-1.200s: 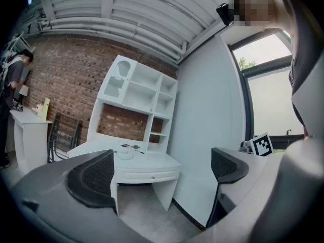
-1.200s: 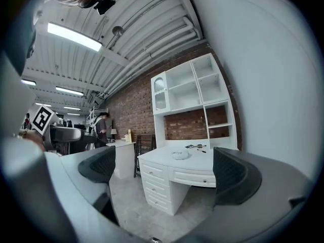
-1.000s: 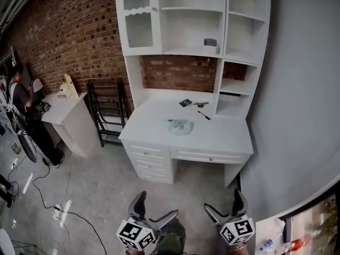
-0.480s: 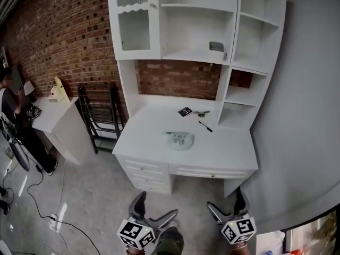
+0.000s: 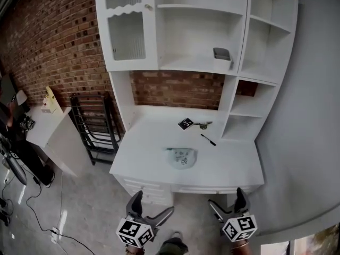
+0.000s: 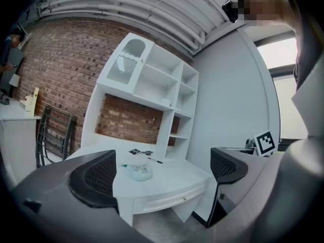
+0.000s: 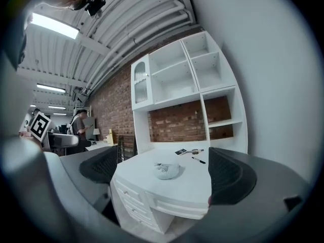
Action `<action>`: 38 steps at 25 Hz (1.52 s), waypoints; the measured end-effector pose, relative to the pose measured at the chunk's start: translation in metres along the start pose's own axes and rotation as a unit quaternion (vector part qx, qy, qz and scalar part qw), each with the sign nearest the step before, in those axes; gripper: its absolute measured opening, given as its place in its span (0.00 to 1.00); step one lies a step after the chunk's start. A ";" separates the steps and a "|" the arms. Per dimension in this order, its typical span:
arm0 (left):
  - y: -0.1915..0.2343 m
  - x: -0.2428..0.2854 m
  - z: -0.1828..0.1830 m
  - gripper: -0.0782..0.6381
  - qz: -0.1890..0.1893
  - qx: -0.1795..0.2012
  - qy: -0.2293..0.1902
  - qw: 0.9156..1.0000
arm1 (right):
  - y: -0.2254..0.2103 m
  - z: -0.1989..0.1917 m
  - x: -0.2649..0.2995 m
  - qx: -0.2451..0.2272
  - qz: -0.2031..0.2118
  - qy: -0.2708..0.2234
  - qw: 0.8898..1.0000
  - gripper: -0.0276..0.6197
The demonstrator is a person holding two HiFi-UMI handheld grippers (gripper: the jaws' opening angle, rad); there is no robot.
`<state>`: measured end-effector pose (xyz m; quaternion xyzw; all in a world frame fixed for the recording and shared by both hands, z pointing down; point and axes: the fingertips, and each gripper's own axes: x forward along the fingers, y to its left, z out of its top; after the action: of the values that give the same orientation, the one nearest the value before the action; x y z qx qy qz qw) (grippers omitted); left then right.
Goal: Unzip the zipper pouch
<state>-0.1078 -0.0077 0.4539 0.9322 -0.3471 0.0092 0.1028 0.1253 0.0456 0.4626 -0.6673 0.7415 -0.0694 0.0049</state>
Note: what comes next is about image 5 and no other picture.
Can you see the white desk with hutch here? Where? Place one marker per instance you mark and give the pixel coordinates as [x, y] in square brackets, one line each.
[159, 153]

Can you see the white and grey pen holder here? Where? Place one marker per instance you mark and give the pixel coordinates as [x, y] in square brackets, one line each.
[221, 62]

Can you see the yellow cardboard box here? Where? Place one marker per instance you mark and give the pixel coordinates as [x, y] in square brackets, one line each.
[51, 101]

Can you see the white table lamp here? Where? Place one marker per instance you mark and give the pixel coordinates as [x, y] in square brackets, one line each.
[21, 97]

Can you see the person's right forearm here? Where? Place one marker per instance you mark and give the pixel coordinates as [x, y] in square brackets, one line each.
[239, 250]

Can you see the black metal folding rack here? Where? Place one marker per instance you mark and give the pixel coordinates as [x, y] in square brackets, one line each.
[79, 123]

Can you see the grey oval board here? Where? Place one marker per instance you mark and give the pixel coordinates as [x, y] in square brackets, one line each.
[17, 170]

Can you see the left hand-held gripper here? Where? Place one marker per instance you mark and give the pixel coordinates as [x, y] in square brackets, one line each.
[132, 230]

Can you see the white power strip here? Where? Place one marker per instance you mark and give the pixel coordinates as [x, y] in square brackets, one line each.
[55, 234]

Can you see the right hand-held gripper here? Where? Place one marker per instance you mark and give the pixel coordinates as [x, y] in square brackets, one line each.
[239, 227]

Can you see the person's left forearm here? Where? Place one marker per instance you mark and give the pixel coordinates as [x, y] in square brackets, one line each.
[134, 251]

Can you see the black and white patterned device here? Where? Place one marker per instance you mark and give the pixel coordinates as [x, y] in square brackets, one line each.
[28, 125]

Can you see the metal key bunch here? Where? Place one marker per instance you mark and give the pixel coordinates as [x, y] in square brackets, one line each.
[203, 126]

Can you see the black pen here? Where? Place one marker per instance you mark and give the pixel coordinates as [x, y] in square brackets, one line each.
[208, 139]

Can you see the small white table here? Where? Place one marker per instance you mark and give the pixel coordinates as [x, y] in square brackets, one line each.
[47, 126]

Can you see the black monitor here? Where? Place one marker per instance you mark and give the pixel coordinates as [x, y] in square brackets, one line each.
[9, 86]

